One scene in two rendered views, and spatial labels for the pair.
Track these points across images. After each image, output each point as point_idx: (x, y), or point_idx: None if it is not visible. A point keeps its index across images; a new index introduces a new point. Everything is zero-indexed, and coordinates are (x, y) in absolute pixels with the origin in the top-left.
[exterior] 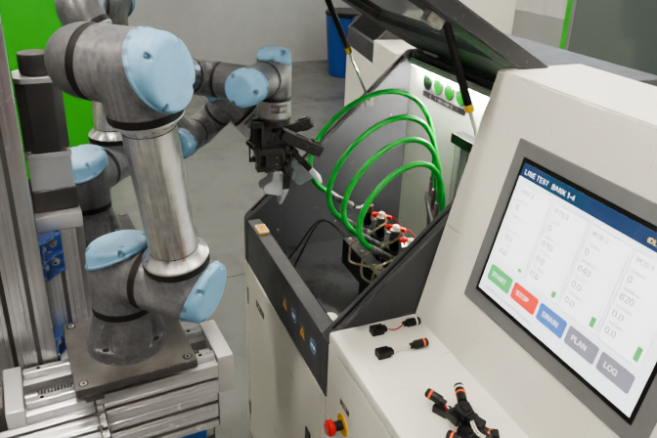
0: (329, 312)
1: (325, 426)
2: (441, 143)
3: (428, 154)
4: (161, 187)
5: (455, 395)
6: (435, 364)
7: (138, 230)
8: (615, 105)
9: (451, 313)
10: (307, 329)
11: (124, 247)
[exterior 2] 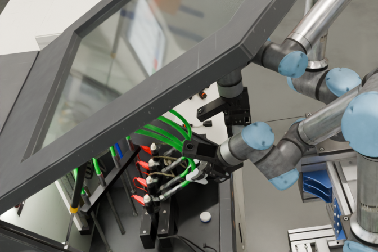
0: (201, 226)
1: None
2: (45, 206)
3: (46, 235)
4: None
5: (190, 102)
6: (187, 117)
7: (332, 83)
8: None
9: (166, 116)
10: (231, 182)
11: (338, 68)
